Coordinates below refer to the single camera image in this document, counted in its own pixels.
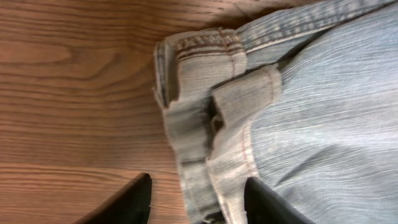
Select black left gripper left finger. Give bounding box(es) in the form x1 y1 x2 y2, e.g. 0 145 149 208
75 173 152 224

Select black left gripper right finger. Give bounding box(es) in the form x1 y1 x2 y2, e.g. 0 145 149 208
244 177 313 224

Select light blue denim shorts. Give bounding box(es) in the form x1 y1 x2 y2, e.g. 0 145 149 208
154 0 397 223

